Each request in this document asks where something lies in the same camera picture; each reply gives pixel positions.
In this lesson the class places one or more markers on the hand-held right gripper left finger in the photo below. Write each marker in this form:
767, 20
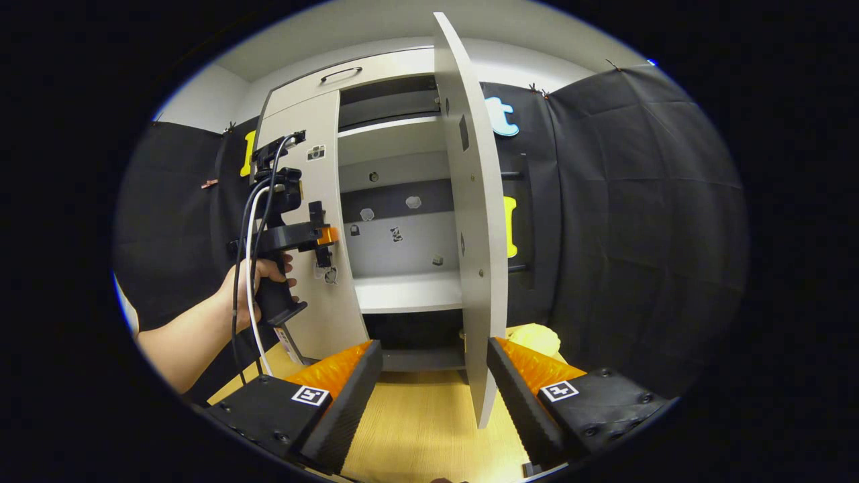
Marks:
345, 409

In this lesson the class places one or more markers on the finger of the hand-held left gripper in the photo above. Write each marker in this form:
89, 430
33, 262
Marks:
329, 235

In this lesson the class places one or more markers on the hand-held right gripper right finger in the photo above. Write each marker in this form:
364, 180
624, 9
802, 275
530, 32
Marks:
520, 409

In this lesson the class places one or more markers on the grey cabinet door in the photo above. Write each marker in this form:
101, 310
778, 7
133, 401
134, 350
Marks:
480, 268
329, 302

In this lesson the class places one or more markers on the grey double-door shoe cabinet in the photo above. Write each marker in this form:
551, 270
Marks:
402, 235

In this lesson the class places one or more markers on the white cabinet shelf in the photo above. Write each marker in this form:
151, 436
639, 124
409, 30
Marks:
409, 292
389, 126

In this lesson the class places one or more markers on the grey cabinet top flap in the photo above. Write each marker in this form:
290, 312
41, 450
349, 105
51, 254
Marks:
376, 70

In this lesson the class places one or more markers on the yellow ribbed object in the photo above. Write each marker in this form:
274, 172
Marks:
535, 339

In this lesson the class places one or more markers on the black backdrop cloth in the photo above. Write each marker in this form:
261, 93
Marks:
637, 235

